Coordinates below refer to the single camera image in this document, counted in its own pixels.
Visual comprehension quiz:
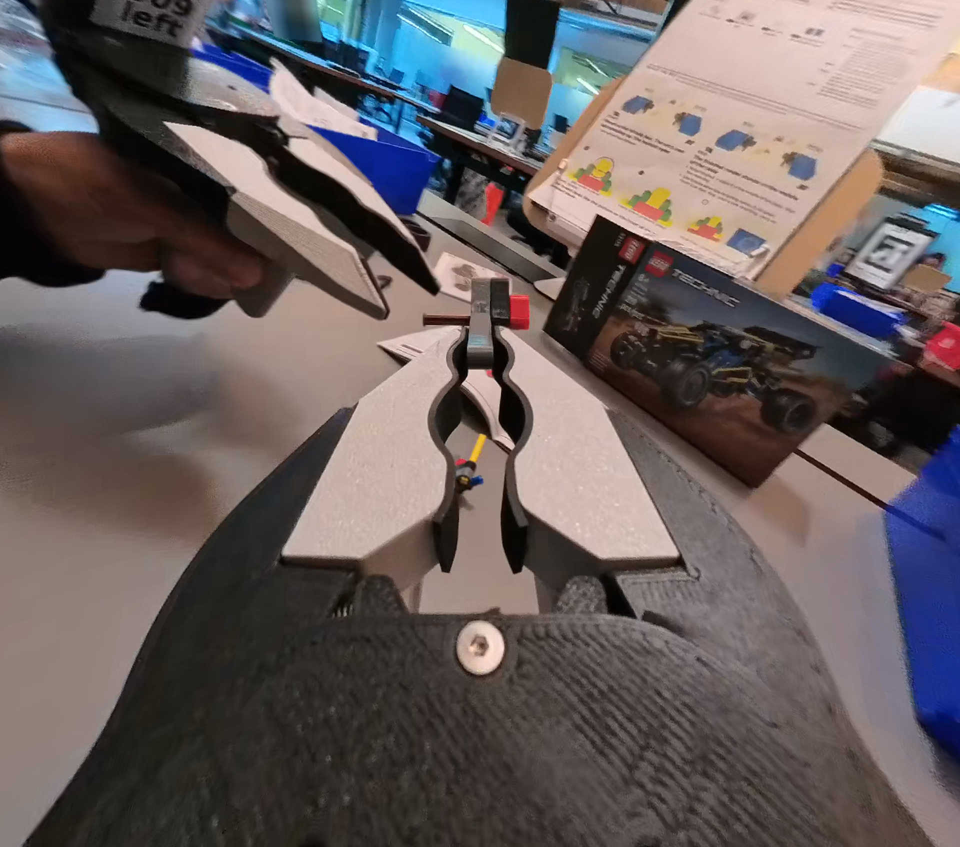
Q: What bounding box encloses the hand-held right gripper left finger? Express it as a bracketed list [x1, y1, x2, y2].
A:
[281, 325, 470, 612]

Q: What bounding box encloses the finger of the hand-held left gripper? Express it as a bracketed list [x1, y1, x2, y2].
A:
[163, 121, 391, 321]
[266, 130, 441, 297]

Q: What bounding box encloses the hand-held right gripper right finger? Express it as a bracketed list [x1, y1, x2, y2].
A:
[491, 325, 681, 612]

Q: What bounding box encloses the dark grey lego beam assembly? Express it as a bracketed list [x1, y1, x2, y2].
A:
[422, 277, 531, 379]

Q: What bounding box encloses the person's left forearm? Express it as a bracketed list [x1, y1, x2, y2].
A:
[0, 217, 102, 287]

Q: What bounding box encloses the lego assembly with yellow axle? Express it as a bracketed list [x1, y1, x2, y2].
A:
[453, 433, 490, 492]

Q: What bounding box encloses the lego instruction booklet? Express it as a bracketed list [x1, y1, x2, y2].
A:
[377, 328, 519, 452]

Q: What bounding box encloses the lego buggy set box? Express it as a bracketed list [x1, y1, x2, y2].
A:
[543, 214, 912, 488]

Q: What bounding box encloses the person's left hand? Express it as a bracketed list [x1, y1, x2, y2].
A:
[0, 130, 265, 302]

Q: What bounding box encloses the blue storage bin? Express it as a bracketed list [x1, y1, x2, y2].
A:
[311, 123, 444, 218]
[885, 427, 960, 758]
[810, 280, 927, 338]

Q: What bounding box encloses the white paper booklet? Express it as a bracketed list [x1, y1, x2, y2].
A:
[268, 61, 378, 142]

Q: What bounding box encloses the white printed leaflet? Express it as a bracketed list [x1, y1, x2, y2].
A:
[433, 252, 490, 302]

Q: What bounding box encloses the hanging cardboard sign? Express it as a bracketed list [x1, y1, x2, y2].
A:
[491, 0, 561, 132]

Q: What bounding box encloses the small marker sign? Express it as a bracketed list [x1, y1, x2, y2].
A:
[846, 215, 942, 293]

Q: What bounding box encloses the instruction board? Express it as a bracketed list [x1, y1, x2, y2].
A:
[525, 0, 960, 297]

